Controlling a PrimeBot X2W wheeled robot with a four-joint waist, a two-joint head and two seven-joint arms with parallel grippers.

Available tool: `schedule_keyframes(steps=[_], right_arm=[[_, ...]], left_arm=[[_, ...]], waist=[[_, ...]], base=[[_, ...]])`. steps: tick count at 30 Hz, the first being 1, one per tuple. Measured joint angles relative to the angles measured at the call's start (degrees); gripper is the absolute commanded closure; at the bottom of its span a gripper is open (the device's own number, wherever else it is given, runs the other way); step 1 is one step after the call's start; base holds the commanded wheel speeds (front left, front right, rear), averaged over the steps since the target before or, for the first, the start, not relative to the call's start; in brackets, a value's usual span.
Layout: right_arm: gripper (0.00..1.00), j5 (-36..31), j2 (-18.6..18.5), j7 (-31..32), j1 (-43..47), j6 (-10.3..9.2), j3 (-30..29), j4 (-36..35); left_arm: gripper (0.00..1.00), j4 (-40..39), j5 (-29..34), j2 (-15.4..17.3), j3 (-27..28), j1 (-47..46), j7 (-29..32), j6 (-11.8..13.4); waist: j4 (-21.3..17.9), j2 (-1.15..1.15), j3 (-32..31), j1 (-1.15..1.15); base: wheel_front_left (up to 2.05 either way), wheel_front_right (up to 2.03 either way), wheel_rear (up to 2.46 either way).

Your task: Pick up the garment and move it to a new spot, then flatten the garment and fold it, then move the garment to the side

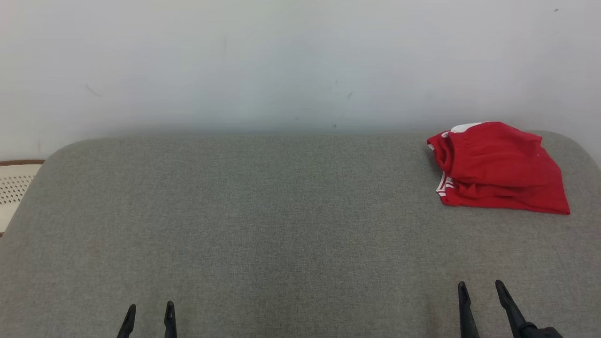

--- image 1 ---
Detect red shorts with white band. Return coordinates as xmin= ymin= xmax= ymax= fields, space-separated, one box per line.
xmin=426 ymin=121 xmax=564 ymax=189

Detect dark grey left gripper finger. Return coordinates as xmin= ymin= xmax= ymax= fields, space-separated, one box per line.
xmin=164 ymin=300 xmax=178 ymax=338
xmin=117 ymin=304 xmax=137 ymax=338

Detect white perforated laundry basket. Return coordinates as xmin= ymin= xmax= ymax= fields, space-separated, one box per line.
xmin=0 ymin=159 xmax=46 ymax=237

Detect red basketball jersey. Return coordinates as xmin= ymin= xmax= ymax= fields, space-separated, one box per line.
xmin=435 ymin=171 xmax=571 ymax=215

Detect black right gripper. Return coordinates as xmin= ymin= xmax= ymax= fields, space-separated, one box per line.
xmin=458 ymin=280 xmax=564 ymax=338

